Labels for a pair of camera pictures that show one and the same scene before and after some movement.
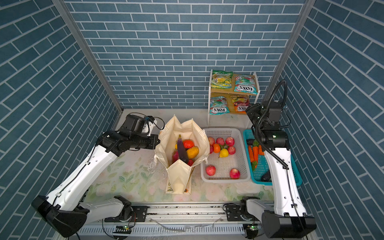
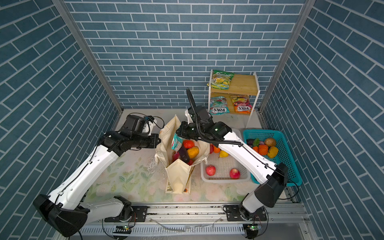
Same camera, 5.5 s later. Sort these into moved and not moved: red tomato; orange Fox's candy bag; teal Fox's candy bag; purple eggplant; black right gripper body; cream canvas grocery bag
Moved: black right gripper body; teal Fox's candy bag
Not moved: purple eggplant; cream canvas grocery bag; red tomato; orange Fox's candy bag
